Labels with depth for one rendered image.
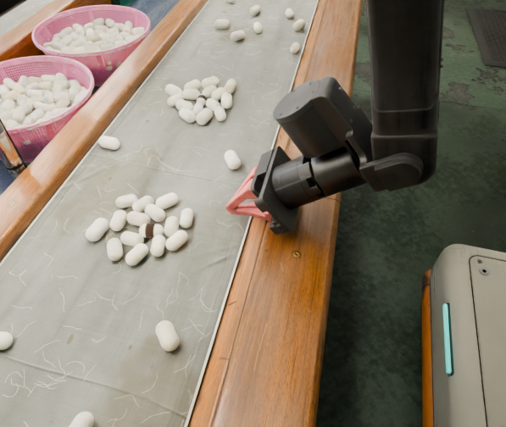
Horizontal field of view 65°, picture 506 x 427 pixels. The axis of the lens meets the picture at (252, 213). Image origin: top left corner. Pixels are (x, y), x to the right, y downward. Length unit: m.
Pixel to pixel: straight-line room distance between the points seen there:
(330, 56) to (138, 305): 0.65
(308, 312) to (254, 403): 0.11
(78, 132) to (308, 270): 0.45
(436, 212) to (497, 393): 0.85
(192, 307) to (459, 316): 0.78
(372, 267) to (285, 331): 1.05
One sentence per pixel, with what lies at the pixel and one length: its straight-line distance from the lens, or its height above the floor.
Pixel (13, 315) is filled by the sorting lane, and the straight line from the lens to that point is 0.56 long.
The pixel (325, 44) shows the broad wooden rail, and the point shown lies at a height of 0.76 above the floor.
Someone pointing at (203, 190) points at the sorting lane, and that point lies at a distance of 0.61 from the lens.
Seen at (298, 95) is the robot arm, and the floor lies 0.94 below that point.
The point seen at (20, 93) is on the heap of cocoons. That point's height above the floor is 0.73.
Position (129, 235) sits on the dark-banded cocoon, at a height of 0.76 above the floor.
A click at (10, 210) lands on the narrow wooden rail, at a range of 0.64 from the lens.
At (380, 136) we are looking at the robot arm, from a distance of 0.40.
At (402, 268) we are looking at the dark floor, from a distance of 1.51.
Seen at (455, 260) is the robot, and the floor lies 0.27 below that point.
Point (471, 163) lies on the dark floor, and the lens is 2.04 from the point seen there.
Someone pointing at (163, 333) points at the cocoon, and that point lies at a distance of 0.46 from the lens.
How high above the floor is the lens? 1.17
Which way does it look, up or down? 48 degrees down
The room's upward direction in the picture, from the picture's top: straight up
